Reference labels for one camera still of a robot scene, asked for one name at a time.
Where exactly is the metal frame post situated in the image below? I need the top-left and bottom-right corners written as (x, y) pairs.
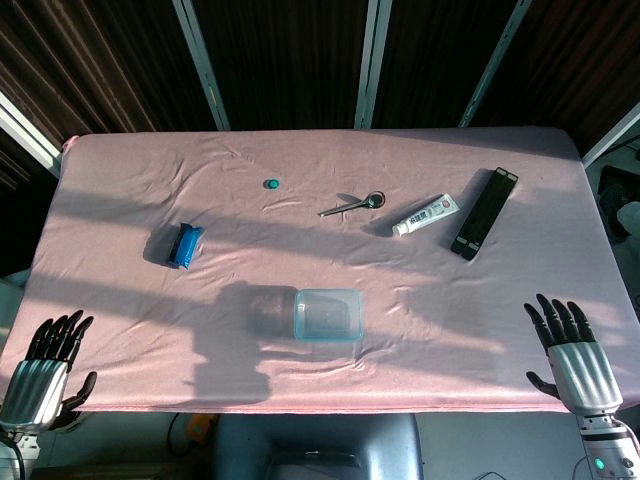
top-left (172, 0), bottom-right (231, 131)
top-left (457, 0), bottom-right (535, 129)
top-left (582, 102), bottom-right (640, 169)
top-left (0, 92), bottom-right (64, 179)
top-left (353, 0), bottom-right (394, 130)

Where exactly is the blue snack packet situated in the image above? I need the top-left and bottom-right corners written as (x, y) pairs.
top-left (164, 222), bottom-right (206, 272)

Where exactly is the long black rectangular bar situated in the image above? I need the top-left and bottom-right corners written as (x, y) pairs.
top-left (449, 167), bottom-right (520, 262)

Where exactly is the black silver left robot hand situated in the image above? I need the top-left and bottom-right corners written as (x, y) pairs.
top-left (0, 309), bottom-right (99, 436)

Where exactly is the grey robot torso base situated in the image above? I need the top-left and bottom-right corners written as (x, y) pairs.
top-left (212, 413), bottom-right (426, 480)

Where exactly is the white toothpaste tube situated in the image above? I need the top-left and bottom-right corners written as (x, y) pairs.
top-left (391, 193), bottom-right (461, 238)

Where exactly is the pink tablecloth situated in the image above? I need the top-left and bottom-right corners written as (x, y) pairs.
top-left (0, 127), bottom-right (640, 415)

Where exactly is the metal spoon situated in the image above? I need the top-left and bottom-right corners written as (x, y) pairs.
top-left (318, 191), bottom-right (387, 218)

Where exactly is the orange device under table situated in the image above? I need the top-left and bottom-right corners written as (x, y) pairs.
top-left (187, 413), bottom-right (220, 445)

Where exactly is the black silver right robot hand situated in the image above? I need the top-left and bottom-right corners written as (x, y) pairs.
top-left (523, 293), bottom-right (625, 416)

